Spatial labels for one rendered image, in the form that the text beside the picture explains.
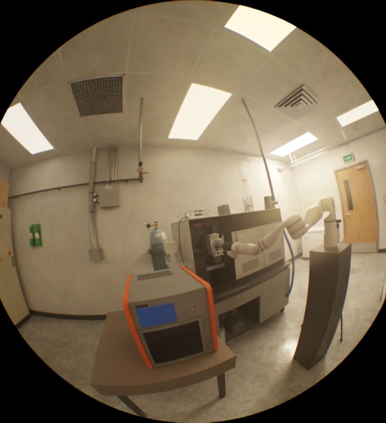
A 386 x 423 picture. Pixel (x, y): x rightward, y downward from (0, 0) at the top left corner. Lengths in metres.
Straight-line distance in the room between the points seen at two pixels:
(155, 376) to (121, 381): 0.16
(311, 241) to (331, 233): 3.12
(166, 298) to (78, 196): 2.19
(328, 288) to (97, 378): 1.35
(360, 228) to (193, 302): 4.25
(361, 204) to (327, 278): 3.46
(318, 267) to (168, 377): 1.03
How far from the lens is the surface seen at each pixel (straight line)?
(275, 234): 0.78
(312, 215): 0.85
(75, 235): 2.50
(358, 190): 4.41
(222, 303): 1.42
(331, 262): 1.04
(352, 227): 4.50
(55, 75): 1.80
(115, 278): 2.42
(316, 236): 4.10
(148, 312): 0.63
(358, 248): 4.59
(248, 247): 0.88
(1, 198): 3.16
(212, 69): 1.69
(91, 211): 2.31
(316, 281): 1.15
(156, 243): 1.92
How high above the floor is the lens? 1.39
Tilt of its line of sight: 5 degrees up
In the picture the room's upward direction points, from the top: 8 degrees counter-clockwise
